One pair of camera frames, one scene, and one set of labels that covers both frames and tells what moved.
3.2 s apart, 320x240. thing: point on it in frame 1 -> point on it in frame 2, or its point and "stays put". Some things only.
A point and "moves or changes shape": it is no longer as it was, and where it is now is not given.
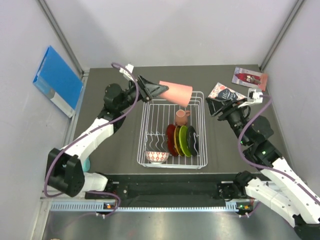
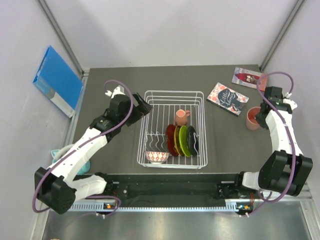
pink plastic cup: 177,93 moves or changes shape
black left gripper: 147,89 -> 140,111
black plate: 192,140 stays put
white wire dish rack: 173,136 stays put
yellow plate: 177,140 stays put
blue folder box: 56,80 stays put
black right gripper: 225,107 -> 260,122
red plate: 170,137 stays put
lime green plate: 183,138 stays put
